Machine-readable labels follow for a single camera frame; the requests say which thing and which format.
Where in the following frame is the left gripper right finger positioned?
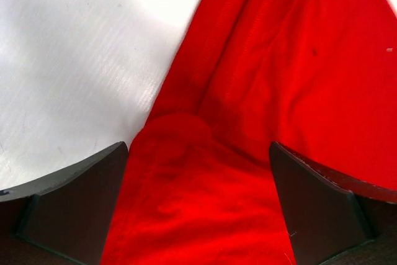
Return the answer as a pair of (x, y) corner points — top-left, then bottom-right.
(269, 142), (396, 264)

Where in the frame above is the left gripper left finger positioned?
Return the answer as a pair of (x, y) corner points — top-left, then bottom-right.
(1, 142), (128, 264)

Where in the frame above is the red t shirt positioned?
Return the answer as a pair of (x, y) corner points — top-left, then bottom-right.
(102, 0), (396, 264)

